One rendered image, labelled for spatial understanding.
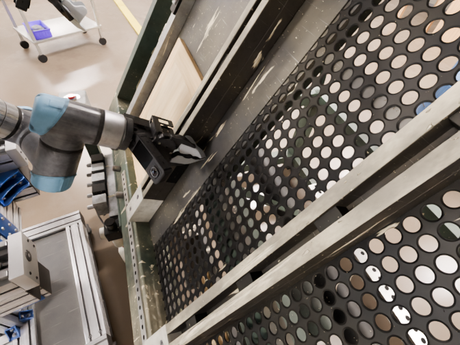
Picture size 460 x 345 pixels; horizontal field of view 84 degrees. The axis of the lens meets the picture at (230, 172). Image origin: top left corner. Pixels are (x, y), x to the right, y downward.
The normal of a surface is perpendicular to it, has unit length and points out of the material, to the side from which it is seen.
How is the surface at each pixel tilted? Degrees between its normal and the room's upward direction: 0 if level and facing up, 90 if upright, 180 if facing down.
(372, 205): 60
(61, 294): 0
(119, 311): 0
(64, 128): 78
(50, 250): 0
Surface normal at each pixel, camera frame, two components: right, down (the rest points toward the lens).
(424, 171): -0.76, -0.15
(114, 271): 0.10, -0.65
